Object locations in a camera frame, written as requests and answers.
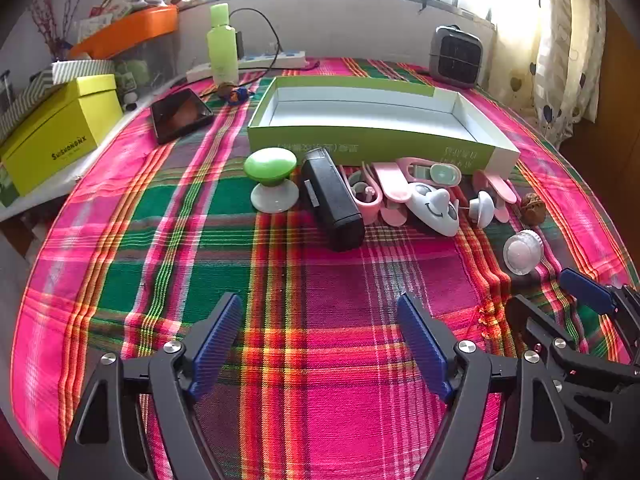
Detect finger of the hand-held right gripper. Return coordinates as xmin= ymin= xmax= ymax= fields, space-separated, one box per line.
xmin=559 ymin=267 xmax=640 ymax=371
xmin=507 ymin=295 xmax=626 ymax=391

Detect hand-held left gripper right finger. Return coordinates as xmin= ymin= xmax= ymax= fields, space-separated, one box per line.
xmin=395 ymin=291 xmax=586 ymax=480

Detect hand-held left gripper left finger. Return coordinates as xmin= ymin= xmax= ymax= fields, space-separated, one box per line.
xmin=59 ymin=292 xmax=246 ymax=480

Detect clear round jar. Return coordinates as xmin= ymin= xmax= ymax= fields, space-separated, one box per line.
xmin=502 ymin=230 xmax=543 ymax=276

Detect pink loop clip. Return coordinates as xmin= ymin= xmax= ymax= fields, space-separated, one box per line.
xmin=342 ymin=162 xmax=383 ymax=226
xmin=472 ymin=169 xmax=518 ymax=223

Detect white mouse shaped toy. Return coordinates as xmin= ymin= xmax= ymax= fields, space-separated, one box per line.
xmin=404 ymin=182 xmax=461 ymax=237

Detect pink clip with mint pad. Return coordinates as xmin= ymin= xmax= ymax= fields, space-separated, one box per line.
xmin=397 ymin=156 xmax=463 ymax=188

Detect black remote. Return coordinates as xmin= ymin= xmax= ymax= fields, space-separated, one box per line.
xmin=300 ymin=147 xmax=366 ymax=253

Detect green mushroom shaped knob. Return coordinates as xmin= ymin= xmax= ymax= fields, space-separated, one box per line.
xmin=244 ymin=147 xmax=300 ymax=213

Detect green cardboard box tray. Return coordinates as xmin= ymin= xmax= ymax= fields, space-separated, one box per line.
xmin=247 ymin=76 xmax=522 ymax=181

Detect brown wooden cabinet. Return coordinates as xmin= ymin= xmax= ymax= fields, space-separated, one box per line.
xmin=557 ymin=0 xmax=640 ymax=281

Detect white side ledge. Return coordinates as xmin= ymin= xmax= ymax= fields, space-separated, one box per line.
xmin=0 ymin=67 xmax=211 ymax=223

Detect cream heart print curtain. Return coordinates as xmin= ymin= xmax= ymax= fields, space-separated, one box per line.
xmin=492 ymin=0 xmax=608 ymax=148

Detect black smartphone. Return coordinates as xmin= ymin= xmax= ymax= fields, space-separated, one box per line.
xmin=150 ymin=87 xmax=216 ymax=146

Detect grey fan heater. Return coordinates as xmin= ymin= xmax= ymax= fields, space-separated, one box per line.
xmin=429 ymin=25 xmax=485 ymax=90

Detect yellow green lidded box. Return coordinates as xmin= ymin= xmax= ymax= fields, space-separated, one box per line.
xmin=0 ymin=74 xmax=124 ymax=198

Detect clear storage container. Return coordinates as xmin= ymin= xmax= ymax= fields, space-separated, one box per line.
xmin=112 ymin=35 xmax=178 ymax=101

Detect light green plastic bottle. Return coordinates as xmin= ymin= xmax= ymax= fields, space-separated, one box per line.
xmin=206 ymin=3 xmax=241 ymax=86

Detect white power strip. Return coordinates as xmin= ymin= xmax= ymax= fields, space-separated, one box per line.
xmin=186 ymin=50 xmax=307 ymax=83

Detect grey chevron patterned box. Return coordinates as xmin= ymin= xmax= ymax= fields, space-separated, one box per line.
xmin=0 ymin=59 xmax=116 ymax=133

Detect orange plastic tray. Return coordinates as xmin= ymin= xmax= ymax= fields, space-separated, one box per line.
xmin=67 ymin=5 xmax=179 ymax=61

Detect red white paper packets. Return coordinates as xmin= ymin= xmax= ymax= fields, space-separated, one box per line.
xmin=75 ymin=0 xmax=133 ymax=43

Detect red bud branches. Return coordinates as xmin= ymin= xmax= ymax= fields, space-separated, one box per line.
xmin=30 ymin=0 xmax=101 ymax=56

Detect black charger cable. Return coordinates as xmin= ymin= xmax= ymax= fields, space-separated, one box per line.
xmin=197 ymin=7 xmax=321 ymax=101

